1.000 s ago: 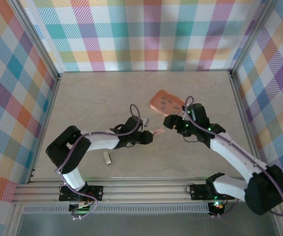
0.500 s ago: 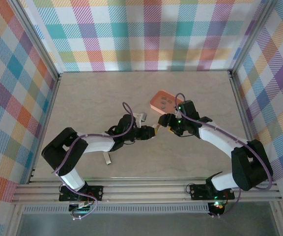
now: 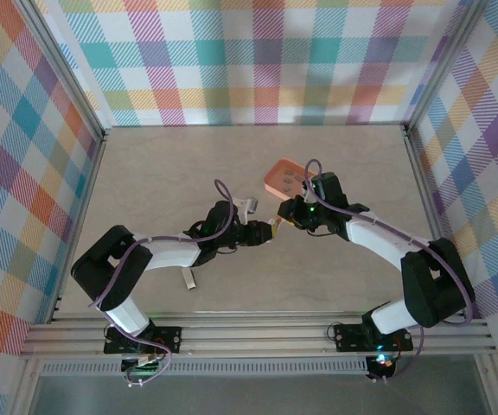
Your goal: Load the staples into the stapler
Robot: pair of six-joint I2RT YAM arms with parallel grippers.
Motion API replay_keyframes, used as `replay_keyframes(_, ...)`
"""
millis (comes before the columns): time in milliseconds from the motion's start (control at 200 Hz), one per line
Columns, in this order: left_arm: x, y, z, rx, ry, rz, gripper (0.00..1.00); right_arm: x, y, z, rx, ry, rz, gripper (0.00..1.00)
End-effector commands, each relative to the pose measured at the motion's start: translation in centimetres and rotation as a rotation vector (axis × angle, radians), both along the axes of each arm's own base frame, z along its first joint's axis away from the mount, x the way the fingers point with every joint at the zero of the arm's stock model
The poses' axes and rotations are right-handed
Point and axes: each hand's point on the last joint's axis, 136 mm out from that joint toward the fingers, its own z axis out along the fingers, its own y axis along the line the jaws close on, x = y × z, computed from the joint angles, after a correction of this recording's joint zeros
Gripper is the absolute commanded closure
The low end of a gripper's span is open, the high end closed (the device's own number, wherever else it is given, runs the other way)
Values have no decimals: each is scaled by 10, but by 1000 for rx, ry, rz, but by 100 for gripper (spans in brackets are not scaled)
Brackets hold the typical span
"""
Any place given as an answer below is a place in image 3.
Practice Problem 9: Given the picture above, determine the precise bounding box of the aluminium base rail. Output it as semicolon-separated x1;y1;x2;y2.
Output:
19;317;498;358

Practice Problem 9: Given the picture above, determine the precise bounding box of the black controller box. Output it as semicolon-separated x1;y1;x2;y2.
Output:
121;354;162;377
367;354;399;381

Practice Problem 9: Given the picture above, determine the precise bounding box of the pink plastic tray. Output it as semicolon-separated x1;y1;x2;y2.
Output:
262;158;319;201

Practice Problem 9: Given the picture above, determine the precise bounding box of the grey slotted cable duct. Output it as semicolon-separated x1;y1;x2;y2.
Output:
41;361;369;376

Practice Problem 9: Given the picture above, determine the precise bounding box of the small silver rectangular object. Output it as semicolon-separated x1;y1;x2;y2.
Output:
181;267;199;291

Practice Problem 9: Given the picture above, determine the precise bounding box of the aluminium frame post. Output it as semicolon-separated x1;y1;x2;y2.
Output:
402;0;492;135
13;0;112;148

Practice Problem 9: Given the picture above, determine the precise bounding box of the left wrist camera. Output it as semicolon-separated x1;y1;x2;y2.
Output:
236;196;261;220

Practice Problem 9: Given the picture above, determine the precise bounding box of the aluminium table side rail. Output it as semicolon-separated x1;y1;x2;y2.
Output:
48;129;112;325
402;124;469;319

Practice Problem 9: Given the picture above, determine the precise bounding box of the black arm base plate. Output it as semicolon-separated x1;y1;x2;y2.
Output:
333;323;414;354
103;326;183;355

